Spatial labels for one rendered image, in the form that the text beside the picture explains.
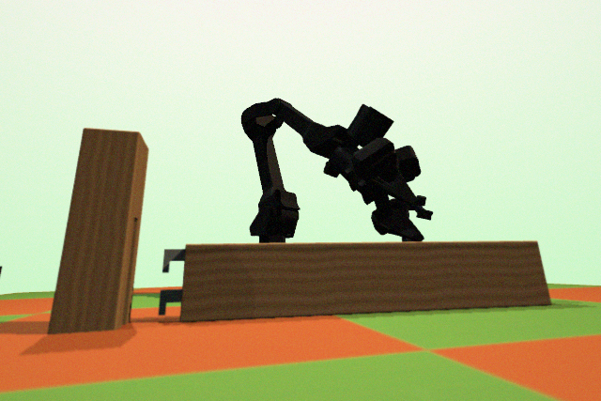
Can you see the brown wooden side rail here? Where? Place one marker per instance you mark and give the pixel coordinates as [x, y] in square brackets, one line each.
[226, 281]

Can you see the brown wooden post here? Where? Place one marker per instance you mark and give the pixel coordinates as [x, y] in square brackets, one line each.
[95, 281]

